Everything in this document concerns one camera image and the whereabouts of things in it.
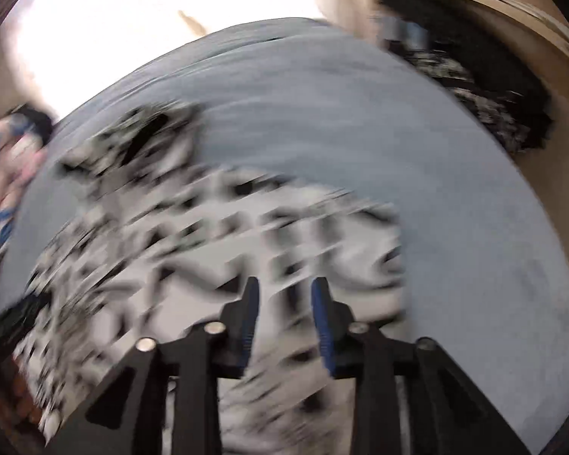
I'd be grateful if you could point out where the floral folded quilt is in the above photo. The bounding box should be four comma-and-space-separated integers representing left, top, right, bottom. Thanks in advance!
0, 114, 48, 266

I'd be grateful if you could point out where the pile of dark patterned clothes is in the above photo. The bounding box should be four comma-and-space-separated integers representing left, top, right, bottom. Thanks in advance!
398, 42, 558, 155

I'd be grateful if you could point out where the blue bed sheet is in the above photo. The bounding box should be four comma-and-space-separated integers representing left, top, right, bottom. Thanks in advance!
0, 16, 569, 455

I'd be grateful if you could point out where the black cloth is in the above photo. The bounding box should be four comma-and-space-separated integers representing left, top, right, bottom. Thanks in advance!
9, 104, 60, 136

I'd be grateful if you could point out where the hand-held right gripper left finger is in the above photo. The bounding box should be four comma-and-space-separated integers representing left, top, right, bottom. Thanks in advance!
52, 277, 261, 455

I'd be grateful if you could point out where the curved wooden desk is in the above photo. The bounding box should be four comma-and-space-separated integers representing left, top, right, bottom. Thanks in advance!
374, 0, 569, 119

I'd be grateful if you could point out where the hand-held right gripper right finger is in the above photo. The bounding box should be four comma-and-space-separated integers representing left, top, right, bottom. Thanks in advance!
310, 277, 532, 455

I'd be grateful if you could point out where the black and white printed garment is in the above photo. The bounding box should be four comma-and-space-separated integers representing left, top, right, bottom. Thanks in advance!
9, 103, 409, 455

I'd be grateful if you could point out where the blue and white bag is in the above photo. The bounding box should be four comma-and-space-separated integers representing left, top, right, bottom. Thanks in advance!
377, 14, 430, 53

